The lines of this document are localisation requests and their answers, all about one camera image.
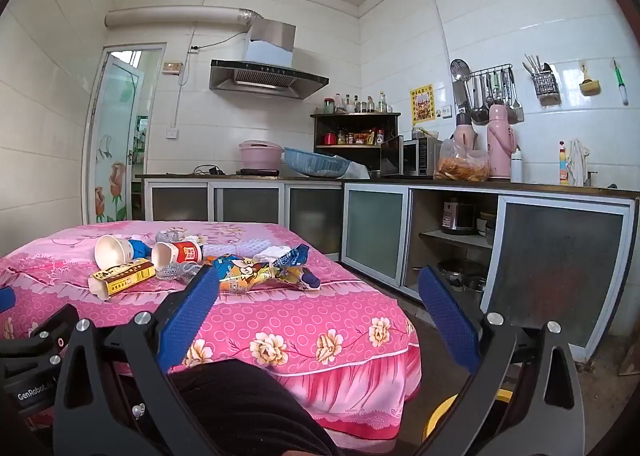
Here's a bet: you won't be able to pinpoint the yellow snack bag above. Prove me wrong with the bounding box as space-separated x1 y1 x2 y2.
272 263 308 288

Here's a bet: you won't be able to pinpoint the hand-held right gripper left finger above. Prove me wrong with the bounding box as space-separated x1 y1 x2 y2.
52 265 221 456

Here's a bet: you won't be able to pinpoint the red and white paper cup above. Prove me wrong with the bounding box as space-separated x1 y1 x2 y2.
151 239 206 269

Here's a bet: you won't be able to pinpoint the blue foil snack wrapper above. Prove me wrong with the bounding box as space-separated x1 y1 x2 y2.
270 243 311 269

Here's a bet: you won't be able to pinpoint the blue plastic basket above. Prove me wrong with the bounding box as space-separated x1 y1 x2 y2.
283 147 352 178

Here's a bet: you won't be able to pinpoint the pink floral tablecloth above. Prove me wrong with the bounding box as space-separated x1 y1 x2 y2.
0 221 423 437

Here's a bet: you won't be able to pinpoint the yellow hanging brush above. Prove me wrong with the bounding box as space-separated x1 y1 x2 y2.
579 61 601 97

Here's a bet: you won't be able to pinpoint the silver rice cooker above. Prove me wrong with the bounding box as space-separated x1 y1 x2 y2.
441 198 477 236

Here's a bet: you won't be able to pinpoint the dark wooden corner shelf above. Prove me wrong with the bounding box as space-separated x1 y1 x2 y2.
310 112 402 172

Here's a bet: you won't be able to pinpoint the white exhaust duct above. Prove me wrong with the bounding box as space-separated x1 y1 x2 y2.
105 6 261 30

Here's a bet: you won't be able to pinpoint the row of condiment jars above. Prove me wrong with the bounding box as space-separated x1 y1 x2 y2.
322 128 386 146

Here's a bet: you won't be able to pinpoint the glass door with flower decal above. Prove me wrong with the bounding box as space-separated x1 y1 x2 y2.
82 43 166 224

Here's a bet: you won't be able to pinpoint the white cloth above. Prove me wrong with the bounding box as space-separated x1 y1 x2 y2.
567 138 591 187

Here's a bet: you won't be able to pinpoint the clear plastic wrapper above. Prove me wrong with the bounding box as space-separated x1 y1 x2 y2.
155 261 201 284
155 228 211 244

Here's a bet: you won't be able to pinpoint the pink cooking pot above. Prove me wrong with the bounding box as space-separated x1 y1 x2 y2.
239 139 285 172

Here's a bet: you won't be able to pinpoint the row of hanging kitchen utensils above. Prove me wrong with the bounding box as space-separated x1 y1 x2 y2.
450 58 526 126

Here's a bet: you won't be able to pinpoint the steel range hood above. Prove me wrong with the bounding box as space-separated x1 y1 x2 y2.
209 18 330 101

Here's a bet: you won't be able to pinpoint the yellow wall poster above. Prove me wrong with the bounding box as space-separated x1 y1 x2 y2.
411 83 435 126

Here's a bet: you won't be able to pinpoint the silver microwave oven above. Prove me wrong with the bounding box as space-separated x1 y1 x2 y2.
402 137 443 178

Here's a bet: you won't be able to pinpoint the row of seasoning bottles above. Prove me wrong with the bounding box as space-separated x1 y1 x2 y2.
322 91 396 115

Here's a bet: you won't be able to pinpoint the steel pot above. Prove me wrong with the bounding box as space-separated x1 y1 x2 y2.
442 273 483 293

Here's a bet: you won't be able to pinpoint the stacked bowls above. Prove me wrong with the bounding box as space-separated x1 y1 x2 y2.
475 211 498 244

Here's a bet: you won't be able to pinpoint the metal chopstick holder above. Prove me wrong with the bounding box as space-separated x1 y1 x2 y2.
522 54 561 108

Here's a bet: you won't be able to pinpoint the yellow carton box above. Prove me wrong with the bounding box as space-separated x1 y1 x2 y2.
88 258 156 299

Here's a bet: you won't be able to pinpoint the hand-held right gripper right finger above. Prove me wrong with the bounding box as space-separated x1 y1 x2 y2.
415 266 586 456

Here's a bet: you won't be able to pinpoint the orange cartoon snack bag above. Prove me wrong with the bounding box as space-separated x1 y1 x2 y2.
210 255 281 294

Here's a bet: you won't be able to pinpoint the yellow bin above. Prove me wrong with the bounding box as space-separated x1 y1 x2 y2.
422 388 513 443

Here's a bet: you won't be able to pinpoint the white foam net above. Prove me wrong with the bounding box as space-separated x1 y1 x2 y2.
202 241 281 260

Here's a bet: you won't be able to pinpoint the tall pink thermos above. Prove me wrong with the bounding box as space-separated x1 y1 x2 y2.
487 104 521 180

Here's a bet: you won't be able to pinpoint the white framed kitchen cabinet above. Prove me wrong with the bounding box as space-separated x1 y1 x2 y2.
135 173 640 362

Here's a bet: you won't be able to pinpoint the small pink thermos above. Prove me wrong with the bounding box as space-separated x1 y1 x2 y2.
454 111 477 153

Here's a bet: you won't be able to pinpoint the bag of fried snacks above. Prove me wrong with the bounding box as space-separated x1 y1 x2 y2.
434 138 491 182

